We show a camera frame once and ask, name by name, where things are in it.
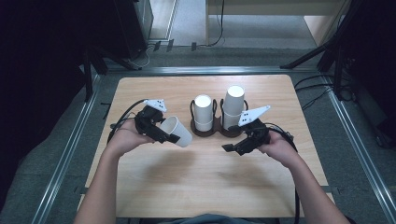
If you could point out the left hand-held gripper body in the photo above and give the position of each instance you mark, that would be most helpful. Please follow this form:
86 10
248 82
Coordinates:
146 121

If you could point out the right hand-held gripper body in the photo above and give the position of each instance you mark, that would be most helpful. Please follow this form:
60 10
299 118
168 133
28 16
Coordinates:
257 135

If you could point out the white paper cup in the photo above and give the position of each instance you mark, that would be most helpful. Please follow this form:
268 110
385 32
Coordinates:
179 132
204 127
203 109
231 121
234 99

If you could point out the dark brown double cup holder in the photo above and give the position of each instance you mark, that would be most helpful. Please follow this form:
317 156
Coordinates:
218 129

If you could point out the person's left hand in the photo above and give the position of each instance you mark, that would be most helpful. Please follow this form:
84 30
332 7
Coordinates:
127 138

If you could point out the person's right hand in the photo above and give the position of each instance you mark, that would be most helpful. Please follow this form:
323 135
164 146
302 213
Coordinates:
278 149

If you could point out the black metal stand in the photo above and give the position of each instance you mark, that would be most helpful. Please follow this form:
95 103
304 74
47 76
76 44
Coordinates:
88 81
306 56

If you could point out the person's grey clothing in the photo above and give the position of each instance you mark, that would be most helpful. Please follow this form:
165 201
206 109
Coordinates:
211 219

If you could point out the black cabinet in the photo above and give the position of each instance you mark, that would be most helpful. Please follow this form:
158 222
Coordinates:
130 28

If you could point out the dark curtain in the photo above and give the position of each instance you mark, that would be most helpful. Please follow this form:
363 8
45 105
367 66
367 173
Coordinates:
37 77
376 62

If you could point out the light wooden furniture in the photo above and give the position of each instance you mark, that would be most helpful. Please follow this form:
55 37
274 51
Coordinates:
267 7

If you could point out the aluminium floor rail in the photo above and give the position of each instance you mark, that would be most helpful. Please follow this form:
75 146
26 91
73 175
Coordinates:
358 146
65 158

